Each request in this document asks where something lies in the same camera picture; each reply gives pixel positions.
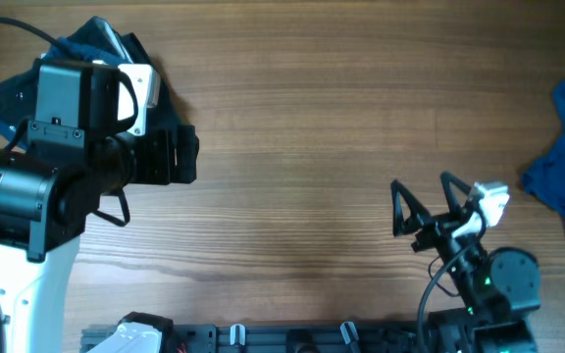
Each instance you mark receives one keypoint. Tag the right white rail clip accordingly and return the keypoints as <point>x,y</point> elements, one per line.
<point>350,336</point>

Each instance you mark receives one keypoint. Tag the left white rail clip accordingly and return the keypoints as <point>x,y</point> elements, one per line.
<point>238,335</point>

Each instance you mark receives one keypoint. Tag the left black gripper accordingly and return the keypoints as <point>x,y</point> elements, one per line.
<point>161,170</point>

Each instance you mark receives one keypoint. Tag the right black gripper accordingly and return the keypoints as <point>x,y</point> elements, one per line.
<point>438,224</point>

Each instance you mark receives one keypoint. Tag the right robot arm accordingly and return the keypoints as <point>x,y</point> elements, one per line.
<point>478,300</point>

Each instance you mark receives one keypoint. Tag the folded dark blue garment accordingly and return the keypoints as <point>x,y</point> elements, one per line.
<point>18,93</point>

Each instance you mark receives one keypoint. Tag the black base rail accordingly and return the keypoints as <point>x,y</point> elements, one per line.
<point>383,338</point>

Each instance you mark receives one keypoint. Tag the white rail clip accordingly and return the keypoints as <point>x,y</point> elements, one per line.
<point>238,335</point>
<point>350,336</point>

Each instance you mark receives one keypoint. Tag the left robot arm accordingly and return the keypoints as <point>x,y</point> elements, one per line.
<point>86,130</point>

